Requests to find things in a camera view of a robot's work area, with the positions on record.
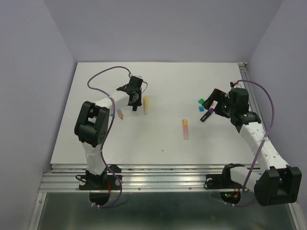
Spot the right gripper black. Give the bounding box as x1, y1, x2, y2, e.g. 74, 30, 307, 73
201, 89, 235, 118

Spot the grey highlighter orange cap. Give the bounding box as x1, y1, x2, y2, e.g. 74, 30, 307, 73
117, 109, 123, 119

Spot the green pen cap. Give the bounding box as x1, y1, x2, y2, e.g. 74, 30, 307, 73
198, 98, 204, 104

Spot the black highlighter purple cap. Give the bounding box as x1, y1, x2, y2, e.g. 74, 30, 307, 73
200, 108, 214, 122

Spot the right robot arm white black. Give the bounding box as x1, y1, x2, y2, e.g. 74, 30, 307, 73
202, 88, 302, 206

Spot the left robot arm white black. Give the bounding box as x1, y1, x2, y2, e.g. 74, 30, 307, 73
74, 76, 144, 190

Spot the pale yellow highlighter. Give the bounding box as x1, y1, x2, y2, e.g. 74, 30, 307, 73
143, 96, 150, 115

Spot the pastel pink highlighter orange cap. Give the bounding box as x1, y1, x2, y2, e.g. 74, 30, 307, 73
182, 119, 189, 140

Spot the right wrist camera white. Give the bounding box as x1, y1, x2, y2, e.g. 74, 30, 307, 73
230, 81, 244, 88

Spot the aluminium right rail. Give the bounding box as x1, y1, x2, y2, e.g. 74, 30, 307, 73
237, 62, 279, 168

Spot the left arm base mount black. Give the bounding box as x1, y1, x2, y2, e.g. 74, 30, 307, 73
75, 165, 122, 191

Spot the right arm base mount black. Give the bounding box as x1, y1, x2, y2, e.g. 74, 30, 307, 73
204, 174, 238, 190

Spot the aluminium front rail frame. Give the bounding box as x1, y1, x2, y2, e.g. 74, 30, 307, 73
29, 163, 306, 230

